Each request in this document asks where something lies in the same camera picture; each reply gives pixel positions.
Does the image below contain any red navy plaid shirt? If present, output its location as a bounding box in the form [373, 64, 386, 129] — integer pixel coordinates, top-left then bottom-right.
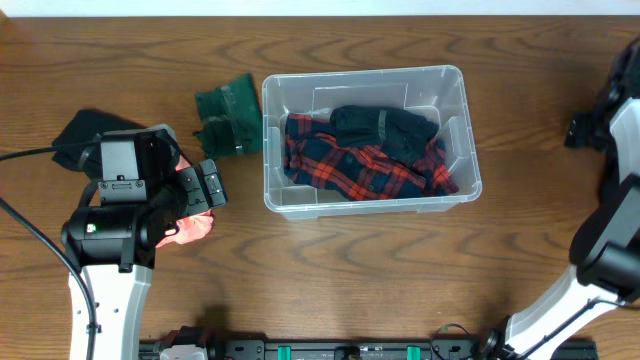
[282, 114, 459, 201]

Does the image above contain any black garment with band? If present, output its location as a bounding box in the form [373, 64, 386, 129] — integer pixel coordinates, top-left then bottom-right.
[329, 105, 439, 164]

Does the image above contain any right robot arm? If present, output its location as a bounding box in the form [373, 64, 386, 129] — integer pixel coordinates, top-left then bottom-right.
[476, 40, 639, 360]

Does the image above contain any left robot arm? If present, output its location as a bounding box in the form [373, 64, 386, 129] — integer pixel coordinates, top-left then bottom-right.
[62, 160, 227, 359]

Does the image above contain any pink salmon garment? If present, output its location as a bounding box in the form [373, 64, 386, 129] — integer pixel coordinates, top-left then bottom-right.
[154, 155, 215, 250]

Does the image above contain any dark green folded cloth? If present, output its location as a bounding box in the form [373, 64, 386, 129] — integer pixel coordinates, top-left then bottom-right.
[193, 74, 263, 160]

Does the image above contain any black folded cloth left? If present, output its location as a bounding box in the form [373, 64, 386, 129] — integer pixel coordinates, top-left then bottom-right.
[52, 109, 142, 180]

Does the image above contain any clear plastic storage bin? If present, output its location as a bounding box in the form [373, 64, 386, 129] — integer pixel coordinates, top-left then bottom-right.
[262, 65, 483, 220]

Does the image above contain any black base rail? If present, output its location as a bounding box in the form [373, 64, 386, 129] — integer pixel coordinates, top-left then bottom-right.
[138, 327, 599, 360]

